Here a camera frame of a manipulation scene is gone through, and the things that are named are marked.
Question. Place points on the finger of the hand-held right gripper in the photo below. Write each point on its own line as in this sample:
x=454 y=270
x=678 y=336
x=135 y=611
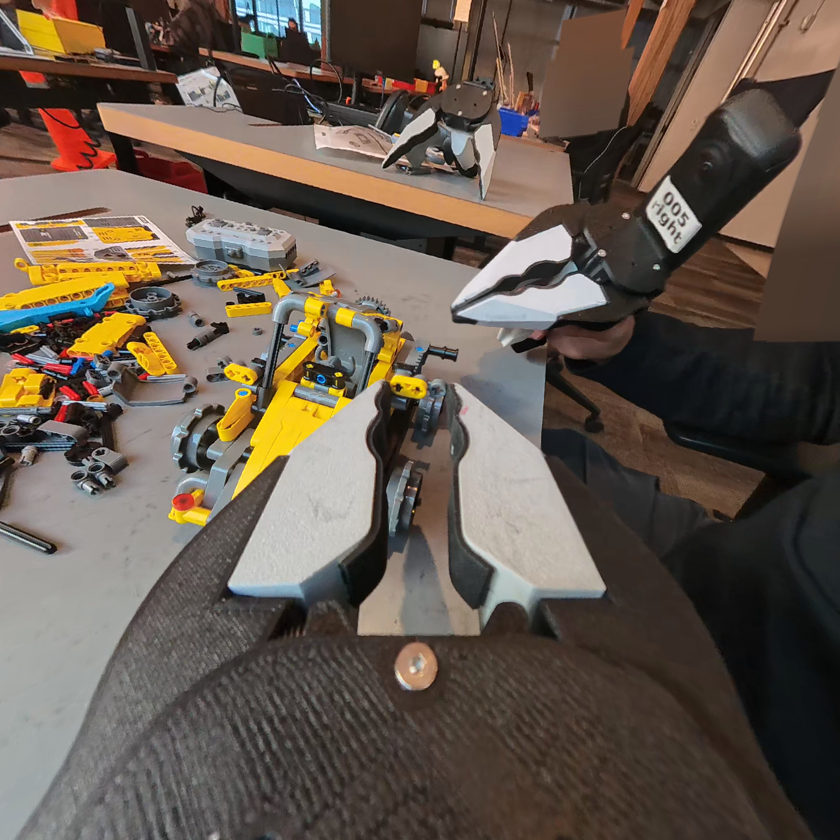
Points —
x=558 y=302
x=525 y=259

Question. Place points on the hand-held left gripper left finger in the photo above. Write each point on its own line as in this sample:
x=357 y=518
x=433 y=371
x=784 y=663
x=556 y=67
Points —
x=308 y=518

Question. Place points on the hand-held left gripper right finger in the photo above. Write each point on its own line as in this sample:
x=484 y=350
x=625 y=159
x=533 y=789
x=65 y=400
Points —
x=518 y=518

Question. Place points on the yellow toy brick vehicle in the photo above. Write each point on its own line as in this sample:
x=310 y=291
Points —
x=295 y=407

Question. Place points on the grey toothed rack brick assembly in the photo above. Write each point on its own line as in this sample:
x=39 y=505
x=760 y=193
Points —
x=443 y=352

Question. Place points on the person's right forearm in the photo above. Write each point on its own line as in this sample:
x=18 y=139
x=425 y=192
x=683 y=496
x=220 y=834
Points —
x=722 y=380

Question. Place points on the person's right hand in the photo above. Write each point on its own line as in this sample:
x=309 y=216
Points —
x=590 y=341

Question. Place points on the black office chair base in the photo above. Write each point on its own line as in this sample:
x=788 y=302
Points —
x=577 y=394

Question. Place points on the blue storage bin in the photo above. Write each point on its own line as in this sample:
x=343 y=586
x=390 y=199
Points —
x=515 y=121

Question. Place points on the idle black grey gripper device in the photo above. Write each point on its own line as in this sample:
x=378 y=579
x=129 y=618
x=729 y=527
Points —
x=469 y=108

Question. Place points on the small yellow toy figure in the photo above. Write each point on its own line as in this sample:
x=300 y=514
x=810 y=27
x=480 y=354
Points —
x=438 y=72

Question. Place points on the white paper sheet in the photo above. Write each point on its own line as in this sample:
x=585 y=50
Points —
x=348 y=138

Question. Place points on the person's dark clothing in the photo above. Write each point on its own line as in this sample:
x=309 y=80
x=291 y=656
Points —
x=754 y=623

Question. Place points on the grey toy wheel hub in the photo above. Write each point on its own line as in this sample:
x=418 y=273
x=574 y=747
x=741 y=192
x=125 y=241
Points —
x=152 y=303
x=211 y=272

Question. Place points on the dark monitor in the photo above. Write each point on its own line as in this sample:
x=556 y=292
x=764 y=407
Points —
x=374 y=33

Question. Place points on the pile of yellow red bricks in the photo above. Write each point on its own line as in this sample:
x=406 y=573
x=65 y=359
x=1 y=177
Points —
x=105 y=331

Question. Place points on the black axle rod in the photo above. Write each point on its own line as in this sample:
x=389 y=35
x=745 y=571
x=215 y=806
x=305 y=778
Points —
x=29 y=539

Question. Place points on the grey toy battery box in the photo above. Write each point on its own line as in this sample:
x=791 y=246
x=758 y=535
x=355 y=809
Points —
x=239 y=239

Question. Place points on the grey side table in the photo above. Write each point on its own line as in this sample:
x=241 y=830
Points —
x=262 y=141

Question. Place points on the long blue brick piece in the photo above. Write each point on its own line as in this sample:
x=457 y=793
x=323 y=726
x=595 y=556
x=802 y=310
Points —
x=39 y=315

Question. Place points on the green box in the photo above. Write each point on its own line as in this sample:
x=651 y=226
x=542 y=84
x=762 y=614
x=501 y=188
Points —
x=259 y=44

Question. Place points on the yellow printed leaflet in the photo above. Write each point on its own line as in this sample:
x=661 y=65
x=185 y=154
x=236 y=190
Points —
x=98 y=239

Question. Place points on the white printed booklet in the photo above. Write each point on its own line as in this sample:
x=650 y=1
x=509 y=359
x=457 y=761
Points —
x=207 y=88

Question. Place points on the red crate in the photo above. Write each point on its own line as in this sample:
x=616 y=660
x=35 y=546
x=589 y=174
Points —
x=174 y=174

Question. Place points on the orange traffic cone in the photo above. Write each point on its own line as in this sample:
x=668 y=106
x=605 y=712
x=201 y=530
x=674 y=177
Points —
x=65 y=131

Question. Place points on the wooden workbench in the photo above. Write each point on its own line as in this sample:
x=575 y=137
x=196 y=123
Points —
x=65 y=65

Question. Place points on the yellow storage bins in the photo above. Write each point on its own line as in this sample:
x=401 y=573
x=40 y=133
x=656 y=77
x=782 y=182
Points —
x=59 y=33

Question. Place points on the tall wooden post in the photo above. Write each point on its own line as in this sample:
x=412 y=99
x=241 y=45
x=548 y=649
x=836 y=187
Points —
x=663 y=52

